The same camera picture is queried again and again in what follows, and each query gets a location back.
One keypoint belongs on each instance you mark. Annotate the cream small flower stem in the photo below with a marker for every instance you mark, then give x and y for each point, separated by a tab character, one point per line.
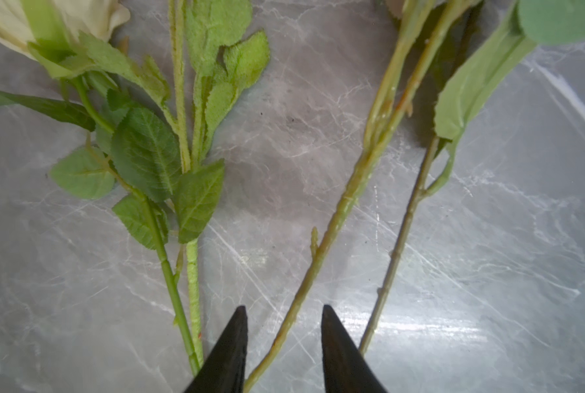
214	62

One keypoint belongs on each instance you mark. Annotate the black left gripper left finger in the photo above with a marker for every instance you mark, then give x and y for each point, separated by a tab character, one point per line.
224	369

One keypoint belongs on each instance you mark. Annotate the pink rose bud stem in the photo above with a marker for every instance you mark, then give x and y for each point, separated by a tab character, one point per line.
351	196

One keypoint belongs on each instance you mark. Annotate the white rose flower stem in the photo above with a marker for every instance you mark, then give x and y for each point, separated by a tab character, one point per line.
151	155

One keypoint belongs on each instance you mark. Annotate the orange gerbera flower stem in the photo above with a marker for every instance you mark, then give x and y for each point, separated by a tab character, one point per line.
527	25

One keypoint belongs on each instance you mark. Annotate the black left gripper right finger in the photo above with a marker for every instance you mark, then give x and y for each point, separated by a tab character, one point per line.
344	368

